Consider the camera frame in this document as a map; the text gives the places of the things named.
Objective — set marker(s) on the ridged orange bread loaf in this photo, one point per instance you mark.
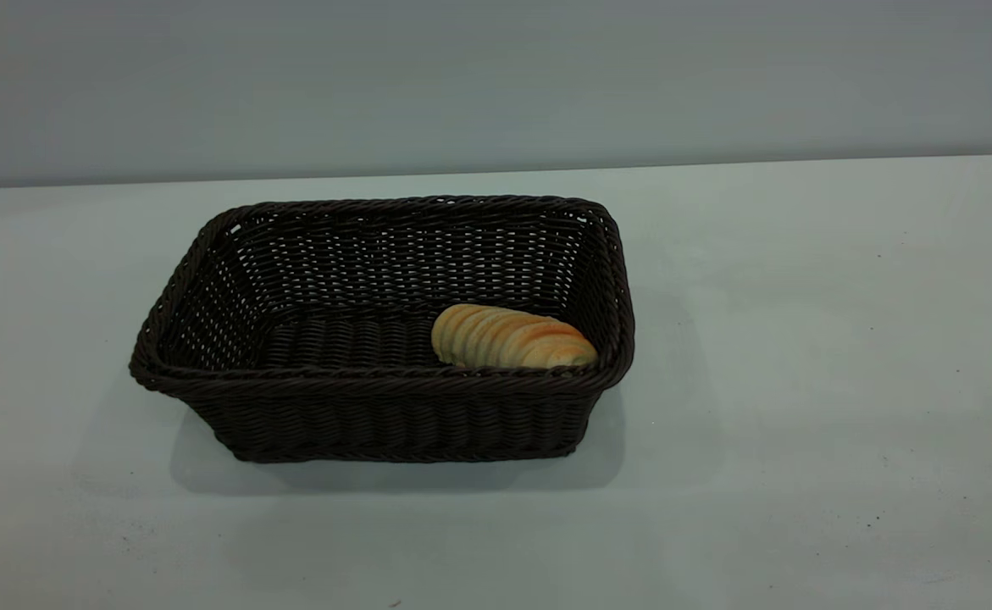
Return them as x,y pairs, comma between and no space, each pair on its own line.
508,339

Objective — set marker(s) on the black woven wicker basket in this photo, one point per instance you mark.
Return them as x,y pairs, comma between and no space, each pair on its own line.
360,415

